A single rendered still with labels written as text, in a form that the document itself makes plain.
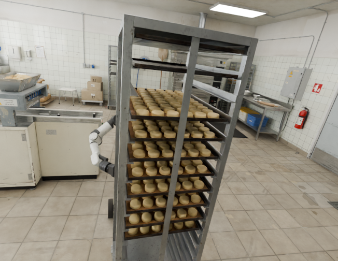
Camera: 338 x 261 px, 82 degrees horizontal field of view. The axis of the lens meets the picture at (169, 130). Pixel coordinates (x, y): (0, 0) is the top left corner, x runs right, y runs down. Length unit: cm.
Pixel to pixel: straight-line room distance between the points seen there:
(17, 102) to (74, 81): 459
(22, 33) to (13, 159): 507
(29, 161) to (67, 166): 43
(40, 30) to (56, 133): 482
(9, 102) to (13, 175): 88
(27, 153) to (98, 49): 464
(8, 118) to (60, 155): 69
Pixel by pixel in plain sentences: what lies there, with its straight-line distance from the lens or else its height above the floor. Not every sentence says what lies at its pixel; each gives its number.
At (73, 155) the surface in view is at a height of 39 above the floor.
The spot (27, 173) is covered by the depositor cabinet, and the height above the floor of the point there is 25.
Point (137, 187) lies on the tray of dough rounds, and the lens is 92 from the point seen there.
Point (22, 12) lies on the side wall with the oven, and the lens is 733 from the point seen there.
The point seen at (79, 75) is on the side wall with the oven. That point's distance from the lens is 689.
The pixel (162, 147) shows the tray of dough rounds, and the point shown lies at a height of 133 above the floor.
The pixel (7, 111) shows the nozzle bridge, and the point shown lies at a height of 100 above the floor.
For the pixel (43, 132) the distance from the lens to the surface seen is 273.
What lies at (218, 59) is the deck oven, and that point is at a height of 181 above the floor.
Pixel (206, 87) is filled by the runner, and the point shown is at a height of 159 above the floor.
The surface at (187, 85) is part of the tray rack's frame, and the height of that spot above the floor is 163.
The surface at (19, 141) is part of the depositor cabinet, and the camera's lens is 264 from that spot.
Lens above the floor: 172
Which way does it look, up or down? 21 degrees down
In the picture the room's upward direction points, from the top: 8 degrees clockwise
